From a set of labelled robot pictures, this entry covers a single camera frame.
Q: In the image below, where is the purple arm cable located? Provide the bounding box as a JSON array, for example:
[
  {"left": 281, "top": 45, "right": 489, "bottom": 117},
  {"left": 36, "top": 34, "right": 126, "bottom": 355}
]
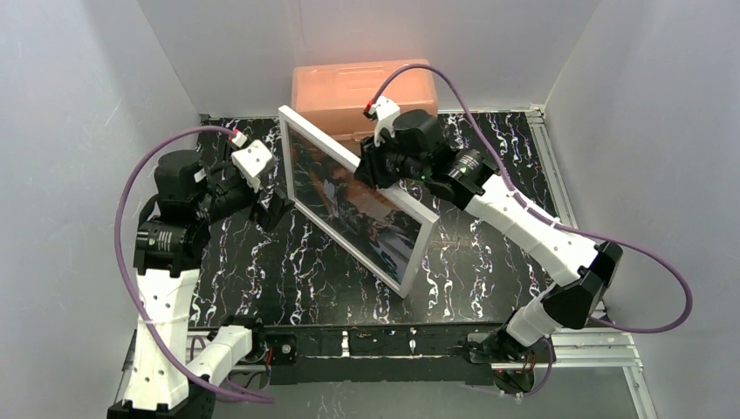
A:
[
  {"left": 373, "top": 63, "right": 694, "bottom": 399},
  {"left": 113, "top": 126, "right": 276, "bottom": 404}
]

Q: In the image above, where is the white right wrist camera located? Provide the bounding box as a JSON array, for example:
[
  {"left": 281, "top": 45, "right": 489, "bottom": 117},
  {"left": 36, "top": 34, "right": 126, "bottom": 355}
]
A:
[{"left": 364, "top": 95, "right": 401, "bottom": 147}]

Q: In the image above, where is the printed photo with white border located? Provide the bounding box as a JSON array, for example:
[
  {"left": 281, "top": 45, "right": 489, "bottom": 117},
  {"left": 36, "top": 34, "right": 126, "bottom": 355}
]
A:
[{"left": 288, "top": 127, "right": 421, "bottom": 283}]

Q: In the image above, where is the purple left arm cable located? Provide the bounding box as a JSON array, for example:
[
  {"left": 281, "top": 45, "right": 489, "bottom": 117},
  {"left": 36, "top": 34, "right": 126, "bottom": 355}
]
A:
[{"left": 113, "top": 126, "right": 276, "bottom": 404}]

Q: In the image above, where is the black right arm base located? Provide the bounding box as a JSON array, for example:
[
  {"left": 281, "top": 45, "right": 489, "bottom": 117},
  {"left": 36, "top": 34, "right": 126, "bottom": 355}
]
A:
[{"left": 462, "top": 331, "right": 555, "bottom": 367}]

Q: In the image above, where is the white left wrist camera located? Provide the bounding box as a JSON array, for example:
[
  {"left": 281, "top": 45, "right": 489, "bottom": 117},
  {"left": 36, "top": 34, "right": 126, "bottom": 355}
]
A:
[{"left": 230, "top": 130, "right": 275, "bottom": 192}]

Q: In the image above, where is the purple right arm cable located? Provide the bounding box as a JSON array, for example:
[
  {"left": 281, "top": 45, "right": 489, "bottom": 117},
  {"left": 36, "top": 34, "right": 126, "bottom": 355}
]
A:
[{"left": 373, "top": 63, "right": 694, "bottom": 399}]

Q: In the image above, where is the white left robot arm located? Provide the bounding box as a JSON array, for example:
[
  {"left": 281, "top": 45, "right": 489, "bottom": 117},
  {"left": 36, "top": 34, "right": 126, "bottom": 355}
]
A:
[{"left": 107, "top": 143, "right": 291, "bottom": 418}]

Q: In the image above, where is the aluminium right side rail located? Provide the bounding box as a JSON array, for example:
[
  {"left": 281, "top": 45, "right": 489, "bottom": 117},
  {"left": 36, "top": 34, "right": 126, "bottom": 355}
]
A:
[{"left": 529, "top": 105, "right": 608, "bottom": 325}]

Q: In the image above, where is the aluminium front rail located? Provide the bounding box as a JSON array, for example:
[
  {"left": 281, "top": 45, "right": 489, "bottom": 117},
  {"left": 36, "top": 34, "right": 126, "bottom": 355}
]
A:
[{"left": 122, "top": 329, "right": 643, "bottom": 373}]

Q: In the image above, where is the white wooden picture frame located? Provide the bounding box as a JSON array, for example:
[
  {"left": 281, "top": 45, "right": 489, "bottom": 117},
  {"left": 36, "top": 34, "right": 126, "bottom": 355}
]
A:
[{"left": 278, "top": 106, "right": 439, "bottom": 298}]

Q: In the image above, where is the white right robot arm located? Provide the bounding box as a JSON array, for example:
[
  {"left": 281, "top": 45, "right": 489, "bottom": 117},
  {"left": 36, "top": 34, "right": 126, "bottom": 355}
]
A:
[{"left": 354, "top": 109, "right": 623, "bottom": 354}]

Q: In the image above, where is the translucent orange plastic box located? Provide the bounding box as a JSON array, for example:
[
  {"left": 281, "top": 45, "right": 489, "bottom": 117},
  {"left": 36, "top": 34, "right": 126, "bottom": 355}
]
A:
[{"left": 291, "top": 59, "right": 439, "bottom": 155}]

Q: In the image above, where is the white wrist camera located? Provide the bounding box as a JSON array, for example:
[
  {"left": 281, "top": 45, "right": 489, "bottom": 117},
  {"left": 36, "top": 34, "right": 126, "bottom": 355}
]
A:
[
  {"left": 364, "top": 95, "right": 401, "bottom": 147},
  {"left": 230, "top": 130, "right": 275, "bottom": 192}
]

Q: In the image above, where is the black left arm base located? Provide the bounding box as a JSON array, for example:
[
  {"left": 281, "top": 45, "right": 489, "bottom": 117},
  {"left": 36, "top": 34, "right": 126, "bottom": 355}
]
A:
[{"left": 245, "top": 326, "right": 298, "bottom": 367}]

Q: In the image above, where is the aluminium rail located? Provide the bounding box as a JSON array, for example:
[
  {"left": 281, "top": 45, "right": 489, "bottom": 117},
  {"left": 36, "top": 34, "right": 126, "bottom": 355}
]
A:
[
  {"left": 529, "top": 105, "right": 608, "bottom": 325},
  {"left": 122, "top": 329, "right": 643, "bottom": 373}
]

